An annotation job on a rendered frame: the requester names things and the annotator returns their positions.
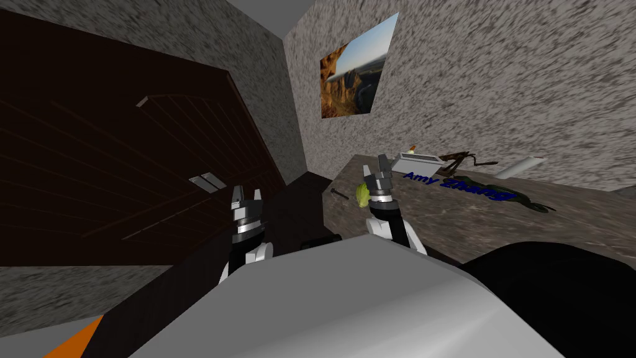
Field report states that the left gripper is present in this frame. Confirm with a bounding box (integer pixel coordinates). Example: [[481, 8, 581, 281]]
[[230, 185, 265, 224]]

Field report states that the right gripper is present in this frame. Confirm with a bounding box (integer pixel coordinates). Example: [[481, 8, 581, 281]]
[[362, 154, 396, 199]]

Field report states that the white flat box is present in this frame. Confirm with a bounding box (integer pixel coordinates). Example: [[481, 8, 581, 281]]
[[389, 151, 446, 175]]

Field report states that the dark brown twig figure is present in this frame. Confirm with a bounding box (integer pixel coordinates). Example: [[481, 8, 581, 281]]
[[437, 150, 499, 175]]

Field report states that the brown marbled desk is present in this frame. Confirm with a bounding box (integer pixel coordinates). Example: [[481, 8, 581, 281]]
[[278, 153, 636, 272]]

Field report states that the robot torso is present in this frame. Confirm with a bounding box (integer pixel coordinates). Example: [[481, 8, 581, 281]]
[[128, 232, 565, 358]]

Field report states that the dark green long shape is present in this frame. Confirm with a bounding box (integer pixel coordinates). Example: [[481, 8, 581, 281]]
[[453, 174, 558, 214]]

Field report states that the white cylinder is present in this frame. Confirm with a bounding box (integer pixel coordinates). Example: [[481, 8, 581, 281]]
[[494, 155, 548, 180]]

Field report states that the dark brown wooden cupboard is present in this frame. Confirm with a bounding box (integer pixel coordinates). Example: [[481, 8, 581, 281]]
[[0, 9, 288, 267]]

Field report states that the landscape picture on wall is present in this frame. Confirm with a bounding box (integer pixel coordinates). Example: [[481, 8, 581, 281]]
[[319, 12, 400, 120]]

